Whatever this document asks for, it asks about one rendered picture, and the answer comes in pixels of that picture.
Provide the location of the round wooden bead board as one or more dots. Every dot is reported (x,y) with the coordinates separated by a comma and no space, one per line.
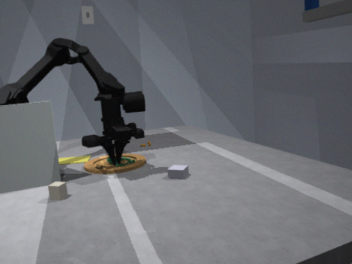
(101,166)

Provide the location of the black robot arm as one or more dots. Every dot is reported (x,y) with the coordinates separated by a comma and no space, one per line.
(111,92)

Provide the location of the small beige cube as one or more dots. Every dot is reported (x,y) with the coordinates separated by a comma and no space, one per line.
(57,191)

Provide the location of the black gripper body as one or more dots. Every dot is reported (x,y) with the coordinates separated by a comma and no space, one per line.
(92,141)

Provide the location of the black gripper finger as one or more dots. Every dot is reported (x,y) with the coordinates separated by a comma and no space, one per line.
(110,150)
(119,147)

